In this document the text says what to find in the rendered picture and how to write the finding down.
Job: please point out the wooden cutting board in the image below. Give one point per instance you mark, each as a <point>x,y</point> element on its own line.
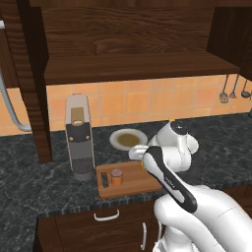
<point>138,183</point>

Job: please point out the grey hanging whisk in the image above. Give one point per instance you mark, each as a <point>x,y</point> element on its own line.
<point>224,96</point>

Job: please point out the white round plate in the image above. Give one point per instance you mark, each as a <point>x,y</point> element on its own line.
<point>115,141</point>

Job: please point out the dark wooden open cabinet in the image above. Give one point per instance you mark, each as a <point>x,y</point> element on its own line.
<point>131,65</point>

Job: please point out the dark wooden cabinet door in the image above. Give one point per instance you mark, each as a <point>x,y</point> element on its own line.
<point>34,82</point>
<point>231,29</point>
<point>98,239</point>

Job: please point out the dark wooden drawer front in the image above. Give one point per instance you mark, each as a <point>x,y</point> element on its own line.
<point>78,218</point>

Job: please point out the dark wooden lower cabinet door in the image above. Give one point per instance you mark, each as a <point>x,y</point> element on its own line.
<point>98,239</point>

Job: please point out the grey curved pipe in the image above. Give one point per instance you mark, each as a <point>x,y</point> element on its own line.
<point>8,101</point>

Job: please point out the grey hanging spatula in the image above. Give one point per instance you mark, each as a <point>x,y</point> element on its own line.
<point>233,94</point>

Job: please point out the dark hanging ladle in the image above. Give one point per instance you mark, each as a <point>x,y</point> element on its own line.
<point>245,93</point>

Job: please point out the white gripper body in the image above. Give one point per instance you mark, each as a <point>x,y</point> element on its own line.
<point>137,152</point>

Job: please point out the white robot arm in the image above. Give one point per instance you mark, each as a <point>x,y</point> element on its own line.
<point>210,216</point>

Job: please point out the grey coffee machine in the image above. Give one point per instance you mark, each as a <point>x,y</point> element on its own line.
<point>79,141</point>

